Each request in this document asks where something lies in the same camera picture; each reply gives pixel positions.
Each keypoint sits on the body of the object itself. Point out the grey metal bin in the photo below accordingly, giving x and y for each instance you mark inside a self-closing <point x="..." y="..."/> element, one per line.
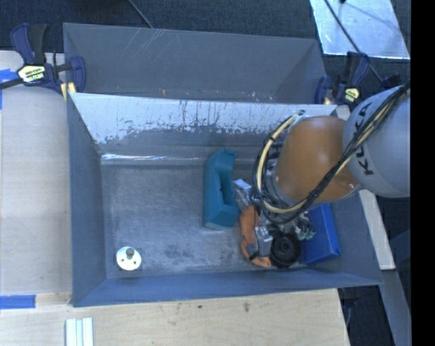
<point x="159" y="207"/>

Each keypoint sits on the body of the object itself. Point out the white round knob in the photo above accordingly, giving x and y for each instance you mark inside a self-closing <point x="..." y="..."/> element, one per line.
<point x="128" y="259"/>

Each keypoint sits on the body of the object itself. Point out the black cylinder on white bracket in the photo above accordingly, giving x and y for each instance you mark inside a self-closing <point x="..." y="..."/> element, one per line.
<point x="285" y="250"/>

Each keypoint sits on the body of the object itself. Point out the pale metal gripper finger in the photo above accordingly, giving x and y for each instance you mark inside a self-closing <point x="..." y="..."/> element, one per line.
<point x="264" y="240"/>
<point x="243" y="189"/>

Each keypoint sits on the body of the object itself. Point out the blue flat box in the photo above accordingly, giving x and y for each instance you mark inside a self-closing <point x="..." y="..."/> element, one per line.
<point x="321" y="236"/>

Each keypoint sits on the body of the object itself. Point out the orange soft toy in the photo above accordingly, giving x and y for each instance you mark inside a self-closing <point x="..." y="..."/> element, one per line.
<point x="246" y="225"/>

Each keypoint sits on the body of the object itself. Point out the teal foam block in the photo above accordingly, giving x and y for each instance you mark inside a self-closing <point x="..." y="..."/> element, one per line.
<point x="217" y="207"/>

